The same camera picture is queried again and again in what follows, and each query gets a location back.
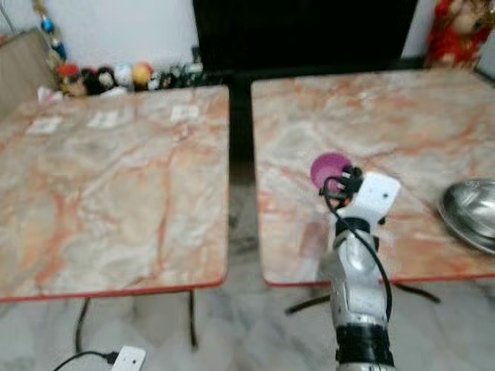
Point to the black figurine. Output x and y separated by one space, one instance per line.
99 79

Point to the red dressed doll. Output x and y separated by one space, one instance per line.
460 35

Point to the beige upholstered seat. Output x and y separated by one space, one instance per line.
25 73

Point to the marble table with white stickers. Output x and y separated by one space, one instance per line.
116 201

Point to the white figurine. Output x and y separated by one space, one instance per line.
124 74

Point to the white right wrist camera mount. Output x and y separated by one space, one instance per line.
377 195

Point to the shiny metal bowl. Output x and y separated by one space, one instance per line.
472 216

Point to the red capped figurine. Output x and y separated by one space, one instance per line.
71 77

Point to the hanging ornament with blue beads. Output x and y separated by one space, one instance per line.
48 26

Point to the purple plastic cup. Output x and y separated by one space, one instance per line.
326 168

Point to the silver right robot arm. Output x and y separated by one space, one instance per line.
354 286

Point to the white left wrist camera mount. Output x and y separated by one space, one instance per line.
130 359

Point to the white paper sticker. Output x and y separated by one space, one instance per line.
45 124
186 113

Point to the marble table without stickers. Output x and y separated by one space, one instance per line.
379 116

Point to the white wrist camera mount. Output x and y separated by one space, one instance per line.
377 195
130 359

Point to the black television screen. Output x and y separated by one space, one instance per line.
305 35

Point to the orange headed figurine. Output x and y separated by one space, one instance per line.
142 73

